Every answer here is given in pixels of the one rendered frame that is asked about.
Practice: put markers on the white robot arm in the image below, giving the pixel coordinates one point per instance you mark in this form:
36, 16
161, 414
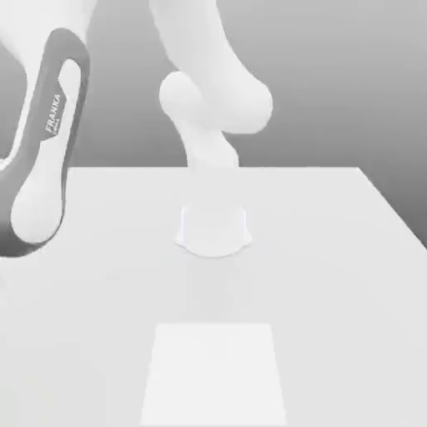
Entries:
213, 100

